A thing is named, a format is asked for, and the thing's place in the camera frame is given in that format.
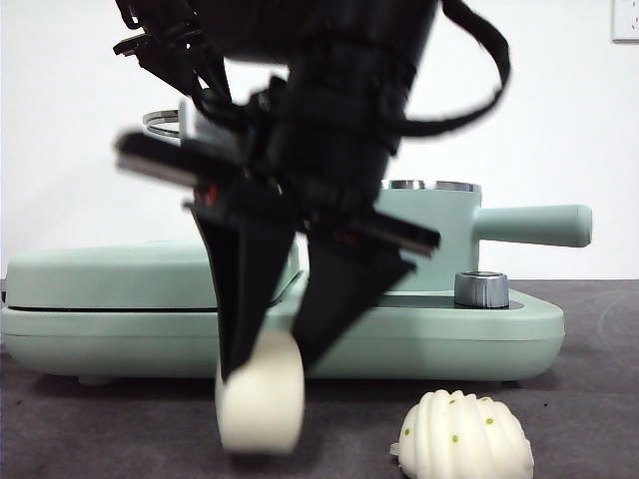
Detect ridged white bun green dots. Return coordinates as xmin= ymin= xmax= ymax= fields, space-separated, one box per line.
xmin=388 ymin=388 xmax=534 ymax=479

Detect mint green breakfast machine base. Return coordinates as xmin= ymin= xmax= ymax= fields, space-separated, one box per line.
xmin=0 ymin=268 xmax=566 ymax=388

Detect glass lid with green knob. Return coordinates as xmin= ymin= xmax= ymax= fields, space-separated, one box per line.
xmin=142 ymin=107 xmax=184 ymax=140

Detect smooth white rectangular steamed bun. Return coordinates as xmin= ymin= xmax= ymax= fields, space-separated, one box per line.
xmin=214 ymin=331 xmax=307 ymax=455

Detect white wall socket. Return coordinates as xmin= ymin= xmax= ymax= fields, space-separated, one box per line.
xmin=611 ymin=0 xmax=639 ymax=43

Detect pale grey right wrist camera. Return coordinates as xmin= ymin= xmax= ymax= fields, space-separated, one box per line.
xmin=178 ymin=99 xmax=202 ymax=139

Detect mint green griddle cover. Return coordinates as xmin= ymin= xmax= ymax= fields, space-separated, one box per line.
xmin=4 ymin=240 xmax=302 ymax=310

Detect mint green pot with handle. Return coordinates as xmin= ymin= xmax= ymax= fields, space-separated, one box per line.
xmin=371 ymin=178 xmax=594 ymax=293

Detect black sleeved right arm cable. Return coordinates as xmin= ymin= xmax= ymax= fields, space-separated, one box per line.
xmin=398 ymin=0 xmax=513 ymax=139

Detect silver control knob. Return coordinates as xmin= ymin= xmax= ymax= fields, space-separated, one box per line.
xmin=452 ymin=270 xmax=510 ymax=308

